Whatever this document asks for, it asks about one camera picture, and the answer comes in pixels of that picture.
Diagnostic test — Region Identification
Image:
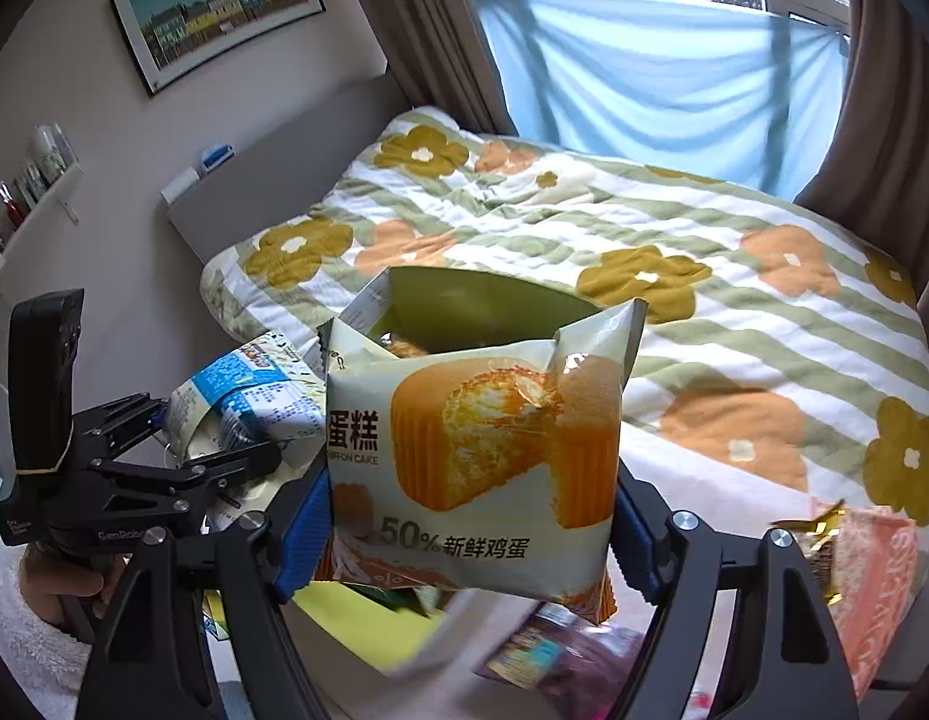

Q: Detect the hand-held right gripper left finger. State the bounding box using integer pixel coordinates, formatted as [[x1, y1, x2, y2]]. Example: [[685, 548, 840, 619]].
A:
[[74, 456, 339, 720]]

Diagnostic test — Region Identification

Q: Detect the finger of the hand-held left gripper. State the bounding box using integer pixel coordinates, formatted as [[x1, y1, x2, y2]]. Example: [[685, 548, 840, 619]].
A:
[[73, 391, 170, 460], [95, 441, 283, 535]]

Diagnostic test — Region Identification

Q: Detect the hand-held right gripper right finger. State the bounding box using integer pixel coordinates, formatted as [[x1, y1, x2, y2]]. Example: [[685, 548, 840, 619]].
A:
[[610, 459, 861, 720]]

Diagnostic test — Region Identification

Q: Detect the blue white bread pack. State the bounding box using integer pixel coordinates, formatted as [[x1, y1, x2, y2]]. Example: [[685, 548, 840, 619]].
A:
[[164, 331, 332, 527]]

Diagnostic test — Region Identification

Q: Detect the pile of snack packets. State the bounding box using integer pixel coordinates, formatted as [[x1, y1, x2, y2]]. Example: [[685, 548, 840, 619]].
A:
[[479, 499, 855, 720]]

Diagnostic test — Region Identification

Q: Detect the orange cake pack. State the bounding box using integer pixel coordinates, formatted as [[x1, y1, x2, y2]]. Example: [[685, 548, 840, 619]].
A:
[[314, 298, 650, 628]]

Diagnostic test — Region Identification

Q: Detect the person's left forearm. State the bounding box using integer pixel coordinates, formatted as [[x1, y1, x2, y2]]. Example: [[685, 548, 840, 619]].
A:
[[0, 561, 100, 720]]

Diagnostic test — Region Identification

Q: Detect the person's left hand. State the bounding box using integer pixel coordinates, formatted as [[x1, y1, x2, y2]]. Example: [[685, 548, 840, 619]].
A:
[[16, 546, 130, 629]]

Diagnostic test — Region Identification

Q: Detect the white folding table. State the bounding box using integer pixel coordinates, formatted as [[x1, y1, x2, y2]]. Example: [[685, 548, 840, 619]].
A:
[[202, 585, 555, 720]]

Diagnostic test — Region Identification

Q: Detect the floral striped blanket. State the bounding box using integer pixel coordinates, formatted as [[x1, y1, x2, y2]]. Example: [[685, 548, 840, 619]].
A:
[[198, 105, 929, 527]]

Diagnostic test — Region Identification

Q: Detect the white bottle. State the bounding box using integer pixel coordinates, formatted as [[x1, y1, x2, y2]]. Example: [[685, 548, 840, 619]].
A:
[[29, 124, 70, 190]]

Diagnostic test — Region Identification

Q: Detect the small white box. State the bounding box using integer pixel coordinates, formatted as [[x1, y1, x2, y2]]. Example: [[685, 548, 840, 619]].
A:
[[160, 168, 205, 205]]

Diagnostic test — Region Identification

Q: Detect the pink lattice snack bag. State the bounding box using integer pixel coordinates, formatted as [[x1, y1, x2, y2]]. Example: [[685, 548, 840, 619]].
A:
[[822, 504, 924, 700]]

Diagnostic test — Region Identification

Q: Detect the grey headboard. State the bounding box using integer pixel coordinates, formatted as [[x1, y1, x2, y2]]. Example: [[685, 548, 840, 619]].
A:
[[160, 75, 414, 265]]

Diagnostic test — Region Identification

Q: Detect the framed building picture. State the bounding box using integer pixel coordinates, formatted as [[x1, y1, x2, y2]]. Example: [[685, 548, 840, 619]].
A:
[[110, 0, 326, 98]]

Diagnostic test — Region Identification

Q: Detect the light blue cloth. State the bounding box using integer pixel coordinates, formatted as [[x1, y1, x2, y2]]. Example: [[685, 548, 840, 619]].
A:
[[474, 0, 849, 203]]

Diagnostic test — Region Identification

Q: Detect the brown curtain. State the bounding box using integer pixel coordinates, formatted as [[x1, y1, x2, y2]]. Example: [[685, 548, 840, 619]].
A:
[[336, 0, 512, 137], [794, 0, 929, 302]]

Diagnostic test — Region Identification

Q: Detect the white wall shelf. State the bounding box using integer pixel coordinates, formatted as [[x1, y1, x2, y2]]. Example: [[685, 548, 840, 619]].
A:
[[0, 161, 85, 290]]

